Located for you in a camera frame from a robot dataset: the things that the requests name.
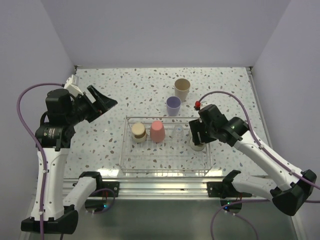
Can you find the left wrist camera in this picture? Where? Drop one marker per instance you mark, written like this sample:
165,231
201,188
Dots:
71,83

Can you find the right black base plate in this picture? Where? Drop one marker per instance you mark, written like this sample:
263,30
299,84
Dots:
218,189

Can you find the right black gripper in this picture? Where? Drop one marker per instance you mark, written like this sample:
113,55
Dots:
196,126

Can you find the clear glass cup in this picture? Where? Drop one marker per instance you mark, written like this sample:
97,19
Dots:
178,133

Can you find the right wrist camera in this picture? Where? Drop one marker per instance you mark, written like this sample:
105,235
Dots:
198,105

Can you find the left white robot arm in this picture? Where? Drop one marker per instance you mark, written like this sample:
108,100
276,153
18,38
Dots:
66,106

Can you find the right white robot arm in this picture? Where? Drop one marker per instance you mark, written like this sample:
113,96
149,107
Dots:
287,186

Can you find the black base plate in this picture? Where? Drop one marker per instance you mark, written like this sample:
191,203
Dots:
111,185
218,189

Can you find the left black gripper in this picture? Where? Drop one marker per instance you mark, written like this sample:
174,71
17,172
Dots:
103,103

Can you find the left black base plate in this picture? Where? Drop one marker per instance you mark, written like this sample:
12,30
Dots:
111,185

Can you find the red plastic cup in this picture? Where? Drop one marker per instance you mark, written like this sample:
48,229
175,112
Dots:
157,131

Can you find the purple plastic cup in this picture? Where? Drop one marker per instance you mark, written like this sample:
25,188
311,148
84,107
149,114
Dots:
173,104

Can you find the tall beige cup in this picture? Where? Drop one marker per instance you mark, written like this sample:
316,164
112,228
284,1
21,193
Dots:
182,88

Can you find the steel cup back row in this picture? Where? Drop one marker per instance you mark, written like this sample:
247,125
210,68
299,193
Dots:
194,147

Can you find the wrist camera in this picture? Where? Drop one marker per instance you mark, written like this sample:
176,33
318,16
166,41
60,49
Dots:
198,105
71,83

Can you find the aluminium mounting rail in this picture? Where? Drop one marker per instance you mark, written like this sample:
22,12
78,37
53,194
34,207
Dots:
173,188

